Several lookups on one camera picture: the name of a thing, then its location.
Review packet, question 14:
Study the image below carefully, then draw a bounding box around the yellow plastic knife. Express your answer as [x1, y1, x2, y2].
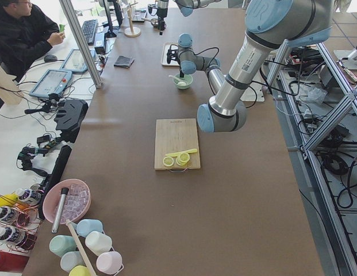
[165, 148, 198, 157]

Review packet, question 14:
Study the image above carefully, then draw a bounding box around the black monitor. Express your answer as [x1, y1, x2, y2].
[101, 0, 123, 38]

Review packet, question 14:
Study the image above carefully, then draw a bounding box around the mint green bowl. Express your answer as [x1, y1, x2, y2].
[172, 74, 193, 90]

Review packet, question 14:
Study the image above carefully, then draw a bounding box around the black keyboard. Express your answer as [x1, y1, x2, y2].
[82, 20, 98, 45]

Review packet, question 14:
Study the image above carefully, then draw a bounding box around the bamboo cutting board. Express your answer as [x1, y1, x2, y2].
[154, 118, 201, 170]

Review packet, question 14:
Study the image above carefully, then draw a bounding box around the steel muddler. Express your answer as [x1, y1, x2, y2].
[51, 187, 69, 234]

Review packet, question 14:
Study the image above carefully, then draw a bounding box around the cream rabbit tray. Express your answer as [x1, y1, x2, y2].
[160, 42, 179, 67]

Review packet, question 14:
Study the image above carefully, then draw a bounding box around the single lemon slice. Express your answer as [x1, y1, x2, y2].
[163, 156, 175, 167]

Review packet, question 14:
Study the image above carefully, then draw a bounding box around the metal scoop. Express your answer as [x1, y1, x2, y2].
[142, 17, 159, 28]

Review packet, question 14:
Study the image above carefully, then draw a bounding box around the light blue cup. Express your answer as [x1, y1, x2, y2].
[76, 218, 104, 237]

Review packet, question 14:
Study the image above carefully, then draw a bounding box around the wooden mug tree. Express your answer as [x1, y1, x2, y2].
[124, 1, 141, 37]

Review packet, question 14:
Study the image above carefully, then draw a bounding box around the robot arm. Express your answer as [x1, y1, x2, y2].
[153, 0, 218, 33]
[178, 0, 333, 133]

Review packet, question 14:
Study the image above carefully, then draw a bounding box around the yellow cup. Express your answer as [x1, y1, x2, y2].
[69, 265, 91, 276]

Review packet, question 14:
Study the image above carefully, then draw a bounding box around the far teach pendant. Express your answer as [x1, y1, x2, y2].
[60, 49, 87, 74]

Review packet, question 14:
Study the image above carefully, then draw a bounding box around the pink cup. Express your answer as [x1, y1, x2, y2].
[96, 251, 123, 275]

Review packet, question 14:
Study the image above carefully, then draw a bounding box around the pink bowl with ice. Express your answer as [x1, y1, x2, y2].
[43, 179, 91, 224]

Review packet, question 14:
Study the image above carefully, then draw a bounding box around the white cup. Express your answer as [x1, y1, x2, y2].
[85, 231, 112, 256]

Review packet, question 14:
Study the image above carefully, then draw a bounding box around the white ceramic spoon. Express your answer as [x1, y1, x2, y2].
[168, 75, 183, 82]

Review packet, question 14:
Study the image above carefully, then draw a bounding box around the seated person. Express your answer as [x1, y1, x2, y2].
[0, 1, 66, 82]

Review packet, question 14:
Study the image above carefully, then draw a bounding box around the computer mouse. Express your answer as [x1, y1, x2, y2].
[44, 55, 58, 63]

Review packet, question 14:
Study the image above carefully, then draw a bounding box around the near teach pendant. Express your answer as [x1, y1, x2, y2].
[29, 69, 73, 99]

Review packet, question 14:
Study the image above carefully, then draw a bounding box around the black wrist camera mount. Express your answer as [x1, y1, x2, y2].
[166, 49, 179, 64]

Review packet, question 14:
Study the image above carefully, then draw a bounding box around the aluminium frame post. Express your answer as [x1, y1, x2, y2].
[59, 0, 102, 89]

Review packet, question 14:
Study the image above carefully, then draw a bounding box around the pale blue cup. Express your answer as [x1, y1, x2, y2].
[60, 251, 85, 273]

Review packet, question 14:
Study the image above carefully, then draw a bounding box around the green cup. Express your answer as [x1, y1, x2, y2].
[49, 235, 76, 257]

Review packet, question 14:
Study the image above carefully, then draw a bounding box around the lemon slice stack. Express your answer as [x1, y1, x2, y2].
[176, 153, 190, 166]

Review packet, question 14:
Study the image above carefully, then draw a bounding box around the grey folded cloth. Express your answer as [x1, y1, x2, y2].
[113, 55, 135, 68]

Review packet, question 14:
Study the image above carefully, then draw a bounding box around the teach pendant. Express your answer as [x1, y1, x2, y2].
[29, 69, 73, 99]
[60, 49, 87, 74]

